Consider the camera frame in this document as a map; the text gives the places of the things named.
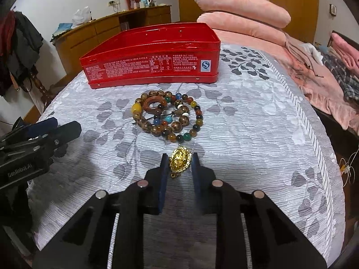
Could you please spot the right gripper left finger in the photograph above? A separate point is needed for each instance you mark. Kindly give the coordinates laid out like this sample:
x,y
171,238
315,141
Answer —
x,y
108,230

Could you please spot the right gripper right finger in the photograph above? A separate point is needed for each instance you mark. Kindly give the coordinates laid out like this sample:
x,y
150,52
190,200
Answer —
x,y
252,232

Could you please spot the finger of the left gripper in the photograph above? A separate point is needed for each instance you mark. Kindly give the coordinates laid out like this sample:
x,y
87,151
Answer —
x,y
57,137
31,131

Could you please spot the gold pendant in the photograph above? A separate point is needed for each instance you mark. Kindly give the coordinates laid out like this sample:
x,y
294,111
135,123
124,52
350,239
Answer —
x,y
180,160

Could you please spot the wooden ring pendant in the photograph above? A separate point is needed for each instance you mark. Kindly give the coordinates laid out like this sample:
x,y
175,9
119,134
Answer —
x,y
153,103

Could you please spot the wooden sideboard cabinet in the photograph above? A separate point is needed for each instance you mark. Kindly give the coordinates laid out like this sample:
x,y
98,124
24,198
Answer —
x,y
74,43

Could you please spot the coat rack with clothes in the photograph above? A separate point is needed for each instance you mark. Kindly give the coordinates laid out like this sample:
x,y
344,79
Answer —
x,y
20,48

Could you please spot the blue folded cloth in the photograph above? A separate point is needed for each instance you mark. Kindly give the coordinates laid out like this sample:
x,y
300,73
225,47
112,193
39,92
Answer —
x,y
61,29

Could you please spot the white plastic bag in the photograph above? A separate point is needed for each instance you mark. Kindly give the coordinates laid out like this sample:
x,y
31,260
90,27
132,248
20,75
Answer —
x,y
82,16

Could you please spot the grey leaf-pattern table cloth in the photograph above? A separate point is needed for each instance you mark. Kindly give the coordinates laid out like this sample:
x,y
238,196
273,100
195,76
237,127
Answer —
x,y
259,132

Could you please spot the red tin box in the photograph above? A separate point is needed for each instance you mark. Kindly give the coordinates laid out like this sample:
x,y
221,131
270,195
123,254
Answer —
x,y
186,52

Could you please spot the light blue kettle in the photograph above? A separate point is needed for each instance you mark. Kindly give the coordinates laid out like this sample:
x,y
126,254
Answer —
x,y
145,3

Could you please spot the plaid folded clothes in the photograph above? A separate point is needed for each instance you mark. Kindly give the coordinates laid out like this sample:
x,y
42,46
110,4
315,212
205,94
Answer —
x,y
344,77

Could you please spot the lower pink folded quilt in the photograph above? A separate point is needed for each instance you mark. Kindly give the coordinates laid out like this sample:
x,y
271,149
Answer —
x,y
237,24

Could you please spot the pink folded clothes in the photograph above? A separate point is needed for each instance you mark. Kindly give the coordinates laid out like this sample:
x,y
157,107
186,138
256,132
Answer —
x,y
349,55

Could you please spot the dark wooden headboard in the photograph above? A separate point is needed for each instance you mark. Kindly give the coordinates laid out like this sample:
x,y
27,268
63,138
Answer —
x,y
348,40

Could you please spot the wooden wardrobe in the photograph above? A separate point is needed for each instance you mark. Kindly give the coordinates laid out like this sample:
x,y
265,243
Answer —
x,y
298,18

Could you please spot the wall switch panel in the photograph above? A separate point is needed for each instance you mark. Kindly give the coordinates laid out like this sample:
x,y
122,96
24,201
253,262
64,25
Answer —
x,y
333,9

